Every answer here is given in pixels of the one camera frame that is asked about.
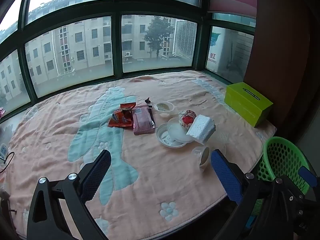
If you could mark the white foam block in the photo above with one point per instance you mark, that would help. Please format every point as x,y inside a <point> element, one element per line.
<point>202,130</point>

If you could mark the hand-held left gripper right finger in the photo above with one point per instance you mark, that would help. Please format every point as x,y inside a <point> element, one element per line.
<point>226,177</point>

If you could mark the white round plastic lid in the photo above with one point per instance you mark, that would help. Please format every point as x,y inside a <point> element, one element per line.
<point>162,136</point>

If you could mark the brown wooden panel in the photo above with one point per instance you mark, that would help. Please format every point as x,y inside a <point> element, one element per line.
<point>275,42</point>

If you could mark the green cardboard box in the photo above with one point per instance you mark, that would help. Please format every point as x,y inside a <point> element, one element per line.
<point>247,100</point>

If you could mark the small black wrapper piece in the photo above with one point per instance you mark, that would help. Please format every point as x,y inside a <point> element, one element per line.
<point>148,102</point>

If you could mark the orange snack wrapper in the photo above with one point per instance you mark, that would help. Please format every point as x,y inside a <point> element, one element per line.
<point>121,118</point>

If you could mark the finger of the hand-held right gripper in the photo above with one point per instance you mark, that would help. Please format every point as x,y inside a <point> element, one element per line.
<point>308,177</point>

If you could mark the white louvred panel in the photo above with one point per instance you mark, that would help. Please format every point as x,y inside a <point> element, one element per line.
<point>185,38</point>

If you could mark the clear plastic jelly cup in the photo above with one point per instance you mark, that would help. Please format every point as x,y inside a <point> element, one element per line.
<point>203,156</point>

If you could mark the pink foil packet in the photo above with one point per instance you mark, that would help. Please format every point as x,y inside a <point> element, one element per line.
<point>142,123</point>

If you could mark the pink printed blanket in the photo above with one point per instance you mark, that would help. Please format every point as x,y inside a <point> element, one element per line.
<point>162,180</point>

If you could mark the green plastic mesh basket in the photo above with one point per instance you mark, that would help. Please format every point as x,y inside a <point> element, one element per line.
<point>280,155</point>

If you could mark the dark green window frame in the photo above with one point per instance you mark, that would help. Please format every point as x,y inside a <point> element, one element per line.
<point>116,42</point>

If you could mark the small clear cup with residue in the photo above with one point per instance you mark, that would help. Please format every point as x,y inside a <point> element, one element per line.
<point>163,107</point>

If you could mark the red white wrapper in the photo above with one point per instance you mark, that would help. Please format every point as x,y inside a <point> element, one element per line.
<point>186,118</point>

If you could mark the large clear round lid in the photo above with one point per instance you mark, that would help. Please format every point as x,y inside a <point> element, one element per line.
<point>176,131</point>

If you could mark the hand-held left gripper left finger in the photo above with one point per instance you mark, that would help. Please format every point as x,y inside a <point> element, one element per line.
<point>96,177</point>

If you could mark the white power strip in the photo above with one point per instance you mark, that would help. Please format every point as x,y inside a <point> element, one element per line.
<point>3,152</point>

